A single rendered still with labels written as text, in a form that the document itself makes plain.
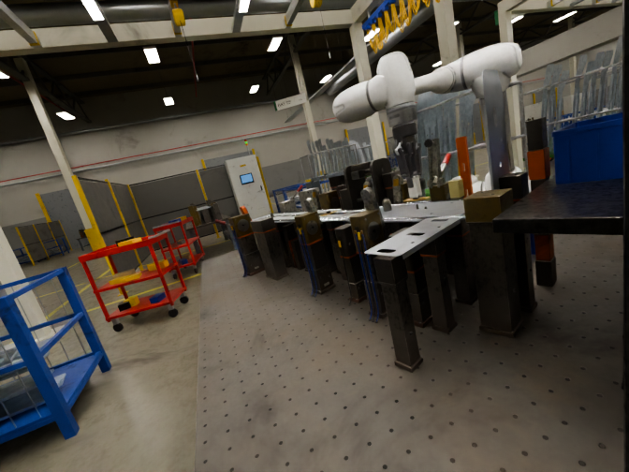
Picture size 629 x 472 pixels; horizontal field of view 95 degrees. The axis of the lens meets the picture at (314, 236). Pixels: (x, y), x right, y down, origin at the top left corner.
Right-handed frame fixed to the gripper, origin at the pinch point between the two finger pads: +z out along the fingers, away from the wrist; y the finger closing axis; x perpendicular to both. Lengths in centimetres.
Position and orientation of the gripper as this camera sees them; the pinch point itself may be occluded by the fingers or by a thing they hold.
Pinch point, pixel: (414, 186)
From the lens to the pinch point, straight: 104.4
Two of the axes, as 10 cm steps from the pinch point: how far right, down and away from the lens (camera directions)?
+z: 2.4, 9.5, 2.1
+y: -7.5, 3.2, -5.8
